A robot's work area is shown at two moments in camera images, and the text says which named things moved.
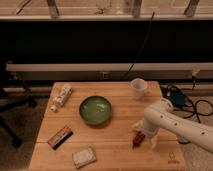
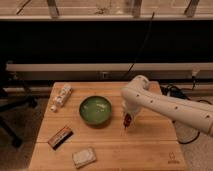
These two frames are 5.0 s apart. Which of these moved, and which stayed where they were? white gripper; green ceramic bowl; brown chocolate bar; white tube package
Moved: white gripper
Stayed: green ceramic bowl; white tube package; brown chocolate bar
